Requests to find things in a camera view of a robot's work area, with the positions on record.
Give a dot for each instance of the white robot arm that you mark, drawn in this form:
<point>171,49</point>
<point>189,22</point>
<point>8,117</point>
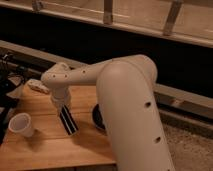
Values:
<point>125,95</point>

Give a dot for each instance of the black equipment with cables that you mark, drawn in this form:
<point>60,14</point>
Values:
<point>11,86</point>

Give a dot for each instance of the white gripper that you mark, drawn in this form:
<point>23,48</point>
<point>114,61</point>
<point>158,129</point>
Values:
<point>61,98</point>

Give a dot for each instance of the black bowl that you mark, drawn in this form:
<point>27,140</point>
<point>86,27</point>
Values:
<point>97,118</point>

